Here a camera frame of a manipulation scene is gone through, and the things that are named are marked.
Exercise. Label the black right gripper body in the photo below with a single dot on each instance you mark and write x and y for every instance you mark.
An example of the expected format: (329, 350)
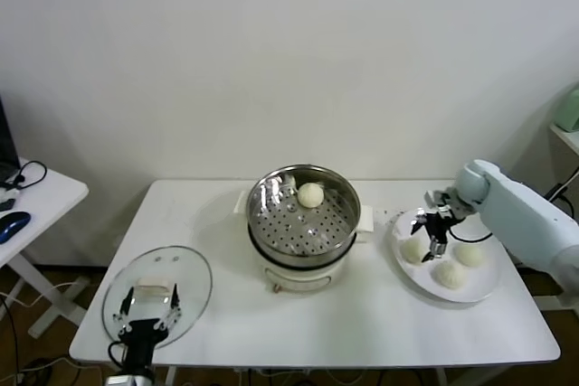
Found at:
(439, 223)

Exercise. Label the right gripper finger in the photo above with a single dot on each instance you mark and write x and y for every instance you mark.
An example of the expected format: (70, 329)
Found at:
(420, 219)
(436, 250)

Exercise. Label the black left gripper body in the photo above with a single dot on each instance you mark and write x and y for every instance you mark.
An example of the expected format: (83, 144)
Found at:
(141, 336)

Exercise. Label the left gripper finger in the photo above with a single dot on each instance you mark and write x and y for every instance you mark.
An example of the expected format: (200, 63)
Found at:
(126, 302)
(174, 300)

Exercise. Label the white steamed baozi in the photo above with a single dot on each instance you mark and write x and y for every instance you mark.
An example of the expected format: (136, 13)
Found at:
(411, 252)
(450, 274)
(469, 255)
(310, 195)

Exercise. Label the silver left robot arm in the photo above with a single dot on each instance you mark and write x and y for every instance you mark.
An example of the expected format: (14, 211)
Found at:
(131, 379)

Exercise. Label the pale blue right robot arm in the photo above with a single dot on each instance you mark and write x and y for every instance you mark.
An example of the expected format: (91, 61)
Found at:
(520, 209)

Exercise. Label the stainless steel steamer basket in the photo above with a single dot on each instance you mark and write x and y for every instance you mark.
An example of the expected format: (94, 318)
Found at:
(271, 205)

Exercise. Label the glass pot lid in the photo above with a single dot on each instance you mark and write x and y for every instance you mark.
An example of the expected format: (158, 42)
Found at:
(194, 268)

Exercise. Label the white round plate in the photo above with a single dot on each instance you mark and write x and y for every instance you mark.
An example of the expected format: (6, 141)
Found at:
(479, 282)

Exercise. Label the white electric cooking pot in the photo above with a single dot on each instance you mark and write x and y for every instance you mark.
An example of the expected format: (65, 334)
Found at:
(298, 279)

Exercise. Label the white side desk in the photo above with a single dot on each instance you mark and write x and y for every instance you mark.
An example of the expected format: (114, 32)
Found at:
(54, 191)

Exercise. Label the blue computer mouse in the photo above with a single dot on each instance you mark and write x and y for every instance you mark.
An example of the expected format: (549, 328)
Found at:
(13, 223)

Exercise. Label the white shelf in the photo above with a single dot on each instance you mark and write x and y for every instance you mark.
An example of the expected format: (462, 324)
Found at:
(565, 135)

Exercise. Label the pale green appliance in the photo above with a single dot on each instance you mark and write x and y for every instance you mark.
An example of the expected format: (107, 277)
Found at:
(567, 108)

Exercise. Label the black laptop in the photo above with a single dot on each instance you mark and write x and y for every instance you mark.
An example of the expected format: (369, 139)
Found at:
(6, 142)

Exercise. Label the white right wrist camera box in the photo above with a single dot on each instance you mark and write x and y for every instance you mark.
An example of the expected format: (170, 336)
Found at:
(439, 197)

